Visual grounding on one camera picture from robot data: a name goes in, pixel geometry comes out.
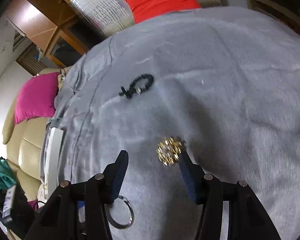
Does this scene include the white jewelry box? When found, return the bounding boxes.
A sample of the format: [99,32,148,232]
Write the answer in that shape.
[44,127,64,199]

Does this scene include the silver ring bangle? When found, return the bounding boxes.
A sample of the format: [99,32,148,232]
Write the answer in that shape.
[105,195,135,229]

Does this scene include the magenta pillow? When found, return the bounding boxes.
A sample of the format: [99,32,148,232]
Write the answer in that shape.
[14,72,58,125]

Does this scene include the teal cloth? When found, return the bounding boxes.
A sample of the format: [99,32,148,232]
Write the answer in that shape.
[0,157,17,190]

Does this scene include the wooden cabinet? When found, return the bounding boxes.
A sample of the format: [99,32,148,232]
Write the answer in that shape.
[6,0,91,68]

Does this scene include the beige leather sofa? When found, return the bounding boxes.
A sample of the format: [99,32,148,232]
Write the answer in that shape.
[2,67,70,202]

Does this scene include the gold pearl brooch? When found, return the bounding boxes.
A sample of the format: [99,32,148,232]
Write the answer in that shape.
[156,137,186,166]

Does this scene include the grey bed blanket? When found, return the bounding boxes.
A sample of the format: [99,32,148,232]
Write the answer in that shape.
[51,7,300,239]

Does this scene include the silver foil insulation board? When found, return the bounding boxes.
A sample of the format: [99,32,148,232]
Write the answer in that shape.
[69,0,221,37]

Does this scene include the black beaded bow scrunchie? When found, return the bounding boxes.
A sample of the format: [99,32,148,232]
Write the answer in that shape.
[119,74,154,99]

